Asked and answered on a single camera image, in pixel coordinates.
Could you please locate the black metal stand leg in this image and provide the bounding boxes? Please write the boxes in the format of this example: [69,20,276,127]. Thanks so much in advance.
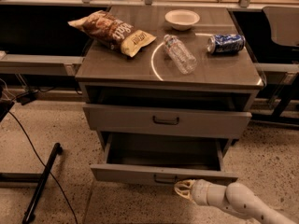
[22,143,63,224]

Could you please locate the white bowl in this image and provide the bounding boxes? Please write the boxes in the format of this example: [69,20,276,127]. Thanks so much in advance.
[164,9,200,31]

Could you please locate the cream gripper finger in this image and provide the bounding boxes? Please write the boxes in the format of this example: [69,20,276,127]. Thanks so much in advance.
[174,179,195,201]

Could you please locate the grey left side rail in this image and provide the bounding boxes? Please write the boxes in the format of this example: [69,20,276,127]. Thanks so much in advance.
[0,54,84,76]

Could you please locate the grey drawer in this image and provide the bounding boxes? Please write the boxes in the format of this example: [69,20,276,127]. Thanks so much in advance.
[83,104,251,139]
[91,133,237,186]

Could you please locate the grey chair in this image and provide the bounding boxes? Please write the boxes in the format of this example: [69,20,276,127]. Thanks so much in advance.
[263,7,299,47]

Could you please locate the black floor cable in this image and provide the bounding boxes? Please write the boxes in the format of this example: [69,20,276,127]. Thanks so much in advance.
[6,109,79,224]

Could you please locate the brown yellow chip bag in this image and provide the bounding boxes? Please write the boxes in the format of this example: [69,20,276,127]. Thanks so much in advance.
[68,10,156,58]

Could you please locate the blue soda can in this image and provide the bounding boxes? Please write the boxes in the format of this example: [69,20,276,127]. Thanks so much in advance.
[206,35,246,54]

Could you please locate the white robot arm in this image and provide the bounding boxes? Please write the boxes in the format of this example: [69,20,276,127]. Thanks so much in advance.
[174,179,296,224]

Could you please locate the clear plastic water bottle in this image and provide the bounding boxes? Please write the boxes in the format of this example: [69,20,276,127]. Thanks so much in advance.
[164,35,197,75]

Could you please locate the grey drawer cabinet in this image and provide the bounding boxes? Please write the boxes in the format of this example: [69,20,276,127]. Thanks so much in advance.
[74,5,263,147]

